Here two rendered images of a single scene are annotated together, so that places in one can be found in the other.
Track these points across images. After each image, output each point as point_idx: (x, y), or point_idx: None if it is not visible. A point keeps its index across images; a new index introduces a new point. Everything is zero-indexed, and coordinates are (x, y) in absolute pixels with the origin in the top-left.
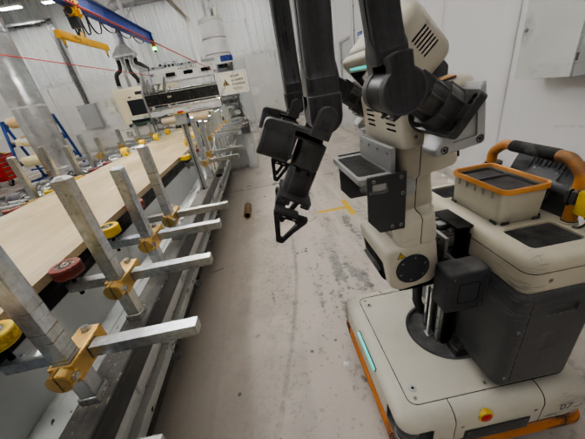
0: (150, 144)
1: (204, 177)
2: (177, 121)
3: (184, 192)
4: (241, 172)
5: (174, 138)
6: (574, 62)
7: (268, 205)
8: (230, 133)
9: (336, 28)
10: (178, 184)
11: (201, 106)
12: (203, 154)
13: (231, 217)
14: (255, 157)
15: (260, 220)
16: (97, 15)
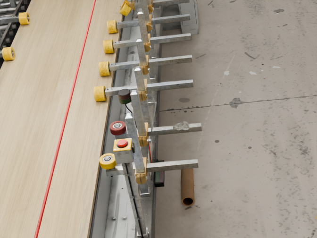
0: (17, 45)
1: (144, 220)
2: (116, 159)
3: (104, 221)
4: (165, 47)
5: (58, 27)
6: None
7: (225, 171)
8: (177, 86)
9: None
10: (98, 218)
11: None
12: (140, 165)
13: (156, 193)
14: (195, 15)
15: (212, 217)
16: (59, 147)
